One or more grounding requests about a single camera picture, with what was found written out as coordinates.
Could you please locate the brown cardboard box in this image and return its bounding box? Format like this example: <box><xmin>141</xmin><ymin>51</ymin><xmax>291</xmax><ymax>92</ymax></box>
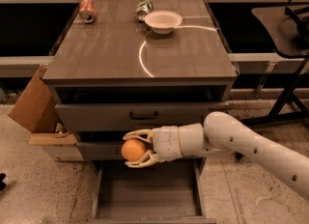
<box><xmin>9</xmin><ymin>65</ymin><xmax>84</xmax><ymax>161</ymax></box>

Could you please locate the black object on floor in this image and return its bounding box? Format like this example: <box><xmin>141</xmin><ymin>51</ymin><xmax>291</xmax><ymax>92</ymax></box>
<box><xmin>0</xmin><ymin>173</ymin><xmax>6</xmax><ymax>191</ymax></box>

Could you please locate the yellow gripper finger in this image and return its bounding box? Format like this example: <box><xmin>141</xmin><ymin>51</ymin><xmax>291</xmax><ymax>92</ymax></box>
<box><xmin>123</xmin><ymin>128</ymin><xmax>156</xmax><ymax>143</ymax></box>
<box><xmin>126</xmin><ymin>150</ymin><xmax>158</xmax><ymax>168</ymax></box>

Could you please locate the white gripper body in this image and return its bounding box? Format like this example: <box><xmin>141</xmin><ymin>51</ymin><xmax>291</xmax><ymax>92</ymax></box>
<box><xmin>153</xmin><ymin>126</ymin><xmax>183</xmax><ymax>162</ymax></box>

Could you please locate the orange fruit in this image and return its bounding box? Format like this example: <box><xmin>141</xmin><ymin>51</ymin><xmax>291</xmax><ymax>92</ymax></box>
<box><xmin>122</xmin><ymin>139</ymin><xmax>146</xmax><ymax>162</ymax></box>

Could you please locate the grey top drawer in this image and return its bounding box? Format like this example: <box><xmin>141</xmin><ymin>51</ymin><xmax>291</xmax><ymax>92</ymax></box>
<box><xmin>55</xmin><ymin>101</ymin><xmax>228</xmax><ymax>131</ymax></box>

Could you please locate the red soda can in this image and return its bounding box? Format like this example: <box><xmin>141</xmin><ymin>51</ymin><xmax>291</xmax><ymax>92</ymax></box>
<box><xmin>78</xmin><ymin>0</ymin><xmax>97</xmax><ymax>23</ymax></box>

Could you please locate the grey drawer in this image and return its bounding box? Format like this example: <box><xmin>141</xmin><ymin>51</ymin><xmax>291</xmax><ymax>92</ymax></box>
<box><xmin>91</xmin><ymin>159</ymin><xmax>216</xmax><ymax>224</ymax></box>
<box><xmin>55</xmin><ymin>101</ymin><xmax>228</xmax><ymax>131</ymax></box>
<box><xmin>76</xmin><ymin>138</ymin><xmax>216</xmax><ymax>161</ymax></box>

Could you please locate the grey bottom drawer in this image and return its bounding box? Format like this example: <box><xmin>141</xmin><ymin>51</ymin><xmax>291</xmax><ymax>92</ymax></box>
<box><xmin>91</xmin><ymin>159</ymin><xmax>216</xmax><ymax>224</ymax></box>

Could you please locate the grey middle drawer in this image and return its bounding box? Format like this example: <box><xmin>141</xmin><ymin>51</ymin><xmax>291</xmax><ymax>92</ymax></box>
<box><xmin>76</xmin><ymin>138</ymin><xmax>216</xmax><ymax>161</ymax></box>

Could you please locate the black side table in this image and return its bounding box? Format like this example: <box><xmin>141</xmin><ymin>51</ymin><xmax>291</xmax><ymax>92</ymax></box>
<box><xmin>241</xmin><ymin>0</ymin><xmax>309</xmax><ymax>126</ymax></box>

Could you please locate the grey drawer cabinet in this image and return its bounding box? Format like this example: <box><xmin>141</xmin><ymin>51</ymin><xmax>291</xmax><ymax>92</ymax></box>
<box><xmin>42</xmin><ymin>0</ymin><xmax>239</xmax><ymax>171</ymax></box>

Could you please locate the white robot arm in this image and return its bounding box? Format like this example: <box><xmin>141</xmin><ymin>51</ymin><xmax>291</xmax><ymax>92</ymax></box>
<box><xmin>124</xmin><ymin>112</ymin><xmax>309</xmax><ymax>200</ymax></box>

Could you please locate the white bowl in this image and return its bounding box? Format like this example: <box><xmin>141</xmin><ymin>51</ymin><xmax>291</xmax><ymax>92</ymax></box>
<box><xmin>145</xmin><ymin>11</ymin><xmax>183</xmax><ymax>35</ymax></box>

